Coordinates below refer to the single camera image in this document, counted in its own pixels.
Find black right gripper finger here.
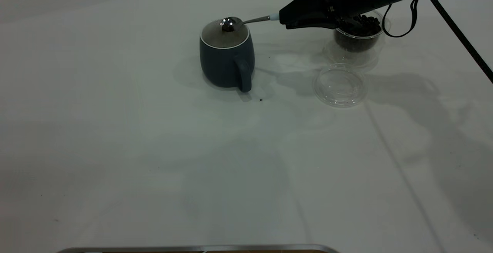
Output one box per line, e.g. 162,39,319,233
279,0,332,25
287,16,340,30

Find metal spoon pale blue handle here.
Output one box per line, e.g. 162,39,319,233
220,13,281,32

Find dark grey ceramic mug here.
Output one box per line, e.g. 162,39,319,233
199,19,255,93

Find roasted coffee beans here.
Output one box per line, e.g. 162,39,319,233
334,14,382,52

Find clear glass cup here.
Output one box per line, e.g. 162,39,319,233
323,10,391,69

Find looped black cable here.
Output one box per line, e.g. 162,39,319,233
382,0,427,38

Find straight black right arm cable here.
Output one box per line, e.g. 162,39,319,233
425,0,493,84

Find silver metal frame bar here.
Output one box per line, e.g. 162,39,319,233
57,244,340,253

